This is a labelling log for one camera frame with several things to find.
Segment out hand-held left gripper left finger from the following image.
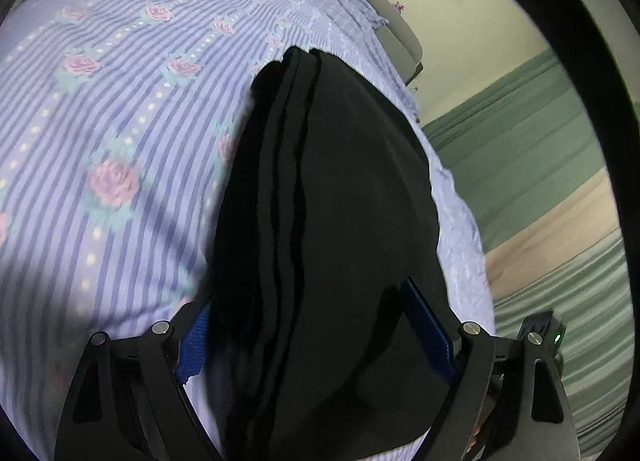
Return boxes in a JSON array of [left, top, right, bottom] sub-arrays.
[[54, 301, 223, 461]]

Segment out black pants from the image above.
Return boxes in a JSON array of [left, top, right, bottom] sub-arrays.
[[210, 46, 465, 461]]

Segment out beige curtain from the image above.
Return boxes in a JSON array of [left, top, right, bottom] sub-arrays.
[[484, 170, 625, 298]]

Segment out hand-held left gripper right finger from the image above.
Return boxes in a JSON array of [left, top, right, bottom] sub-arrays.
[[400, 277, 583, 461]]

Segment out purple floral striped duvet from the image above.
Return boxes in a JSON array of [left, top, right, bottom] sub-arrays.
[[0, 0, 497, 461]]

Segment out grey upholstered headboard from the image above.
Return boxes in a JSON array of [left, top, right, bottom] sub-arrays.
[[295, 0, 425, 88]]

